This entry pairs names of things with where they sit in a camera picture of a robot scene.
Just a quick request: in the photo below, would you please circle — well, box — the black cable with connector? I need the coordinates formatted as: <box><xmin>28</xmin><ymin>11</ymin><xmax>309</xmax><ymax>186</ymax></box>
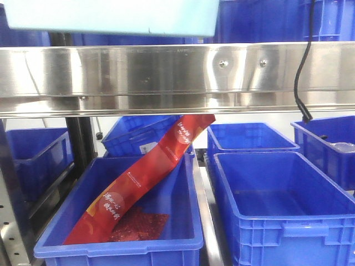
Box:
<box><xmin>293</xmin><ymin>0</ymin><xmax>317</xmax><ymax>124</ymax></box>

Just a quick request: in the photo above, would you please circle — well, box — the blue crate with red package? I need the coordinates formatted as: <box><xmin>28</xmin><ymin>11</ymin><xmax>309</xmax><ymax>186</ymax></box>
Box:
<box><xmin>34</xmin><ymin>154</ymin><xmax>204</xmax><ymax>265</ymax></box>

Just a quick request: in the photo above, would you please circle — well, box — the blue crate tilted rear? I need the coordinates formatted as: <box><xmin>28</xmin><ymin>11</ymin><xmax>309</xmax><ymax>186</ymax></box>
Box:
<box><xmin>102</xmin><ymin>115</ymin><xmax>181</xmax><ymax>157</ymax></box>

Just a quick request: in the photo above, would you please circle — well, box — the blue crate far right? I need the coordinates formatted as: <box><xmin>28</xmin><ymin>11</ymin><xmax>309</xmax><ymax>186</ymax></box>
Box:
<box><xmin>291</xmin><ymin>116</ymin><xmax>354</xmax><ymax>191</ymax></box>

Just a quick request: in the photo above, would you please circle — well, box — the blue crate far left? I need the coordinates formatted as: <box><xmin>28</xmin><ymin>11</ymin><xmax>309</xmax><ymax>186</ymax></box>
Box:
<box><xmin>6</xmin><ymin>127</ymin><xmax>73</xmax><ymax>202</ymax></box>

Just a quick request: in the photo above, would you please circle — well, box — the large blue crate right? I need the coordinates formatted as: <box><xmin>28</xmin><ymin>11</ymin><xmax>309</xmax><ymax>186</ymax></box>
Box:
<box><xmin>212</xmin><ymin>152</ymin><xmax>354</xmax><ymax>265</ymax></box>

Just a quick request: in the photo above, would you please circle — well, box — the light cyan plastic bin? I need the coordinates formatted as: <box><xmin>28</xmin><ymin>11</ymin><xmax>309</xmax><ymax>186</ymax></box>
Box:
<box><xmin>3</xmin><ymin>1</ymin><xmax>219</xmax><ymax>37</ymax></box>

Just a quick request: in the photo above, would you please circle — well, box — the blue crate rear right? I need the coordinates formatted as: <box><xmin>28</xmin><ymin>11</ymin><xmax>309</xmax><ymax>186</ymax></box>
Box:
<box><xmin>206</xmin><ymin>122</ymin><xmax>300</xmax><ymax>163</ymax></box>

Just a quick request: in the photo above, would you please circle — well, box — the red snack package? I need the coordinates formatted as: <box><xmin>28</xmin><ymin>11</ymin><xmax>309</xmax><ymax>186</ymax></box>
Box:
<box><xmin>64</xmin><ymin>114</ymin><xmax>215</xmax><ymax>245</ymax></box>

